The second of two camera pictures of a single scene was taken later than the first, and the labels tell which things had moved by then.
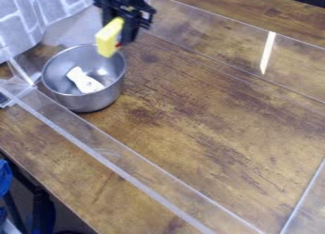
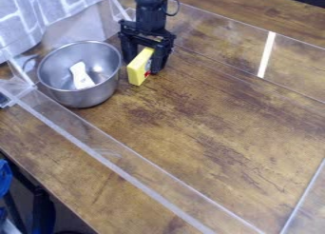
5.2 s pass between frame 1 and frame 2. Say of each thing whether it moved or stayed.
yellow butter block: moved
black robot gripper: moved
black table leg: stayed
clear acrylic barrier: stayed
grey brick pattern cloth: stayed
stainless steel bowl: stayed
